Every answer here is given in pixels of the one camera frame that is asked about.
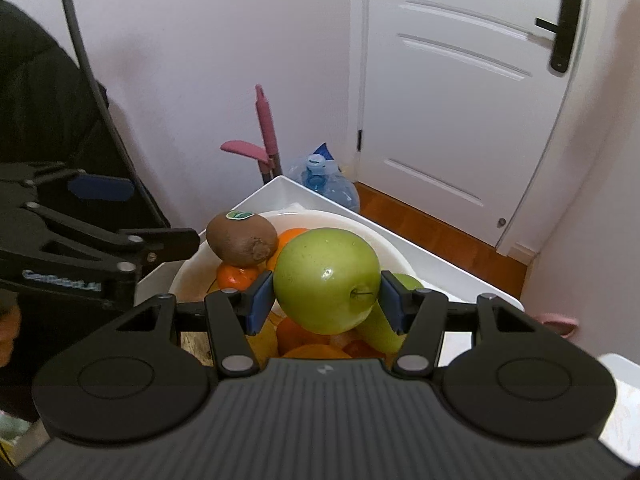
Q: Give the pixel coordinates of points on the blue water jug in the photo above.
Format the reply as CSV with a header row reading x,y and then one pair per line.
x,y
335,192

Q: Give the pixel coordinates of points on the floral tablecloth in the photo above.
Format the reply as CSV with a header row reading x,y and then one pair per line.
x,y
627,420

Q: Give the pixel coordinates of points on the black jacket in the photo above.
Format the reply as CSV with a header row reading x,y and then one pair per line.
x,y
45,100

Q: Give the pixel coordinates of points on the pink object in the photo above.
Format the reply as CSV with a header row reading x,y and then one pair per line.
x,y
555,322

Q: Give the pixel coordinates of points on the white panelled door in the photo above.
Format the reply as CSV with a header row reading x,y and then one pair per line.
x,y
450,110

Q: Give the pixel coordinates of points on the brown kiwi with green sticker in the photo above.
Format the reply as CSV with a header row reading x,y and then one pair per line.
x,y
242,240

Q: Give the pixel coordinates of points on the small orange with green stem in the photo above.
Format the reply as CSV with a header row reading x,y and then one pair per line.
x,y
292,237

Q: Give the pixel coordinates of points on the white rimmed table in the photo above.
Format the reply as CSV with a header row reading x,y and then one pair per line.
x,y
450,280

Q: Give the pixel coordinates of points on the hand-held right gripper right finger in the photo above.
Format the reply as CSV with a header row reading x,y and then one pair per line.
x,y
392,305

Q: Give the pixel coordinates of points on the green apple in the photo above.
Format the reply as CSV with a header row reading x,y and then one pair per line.
x,y
325,280
382,332

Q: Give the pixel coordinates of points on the cream oval dish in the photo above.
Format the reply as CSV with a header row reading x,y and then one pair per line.
x,y
192,280

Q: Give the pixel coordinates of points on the person's left hand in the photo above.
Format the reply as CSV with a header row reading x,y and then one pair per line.
x,y
7,332

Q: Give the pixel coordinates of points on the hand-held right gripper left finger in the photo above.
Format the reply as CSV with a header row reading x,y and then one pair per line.
x,y
260,302

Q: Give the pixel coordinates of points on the medium tangerine with stem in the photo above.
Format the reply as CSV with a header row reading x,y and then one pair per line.
x,y
297,332

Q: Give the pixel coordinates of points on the small tangerine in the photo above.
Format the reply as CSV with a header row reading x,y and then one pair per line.
x,y
237,277

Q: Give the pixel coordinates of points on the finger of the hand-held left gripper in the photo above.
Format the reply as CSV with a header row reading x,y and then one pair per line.
x,y
100,188
160,244

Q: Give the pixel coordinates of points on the large orange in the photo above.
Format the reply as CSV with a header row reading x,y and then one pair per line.
x,y
315,352

